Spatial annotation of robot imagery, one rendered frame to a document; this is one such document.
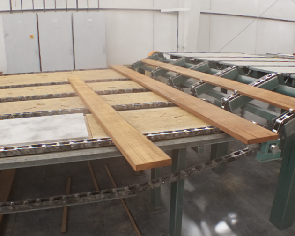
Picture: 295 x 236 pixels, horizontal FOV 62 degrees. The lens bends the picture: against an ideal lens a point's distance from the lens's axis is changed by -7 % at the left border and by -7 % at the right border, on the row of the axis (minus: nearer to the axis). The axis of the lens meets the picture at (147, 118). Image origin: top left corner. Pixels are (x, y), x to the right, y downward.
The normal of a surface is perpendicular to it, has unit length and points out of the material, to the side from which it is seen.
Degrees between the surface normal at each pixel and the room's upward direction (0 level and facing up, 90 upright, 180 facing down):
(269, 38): 87
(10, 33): 90
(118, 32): 87
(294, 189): 90
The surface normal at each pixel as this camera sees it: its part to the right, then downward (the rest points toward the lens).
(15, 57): 0.29, 0.28
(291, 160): -0.95, 0.09
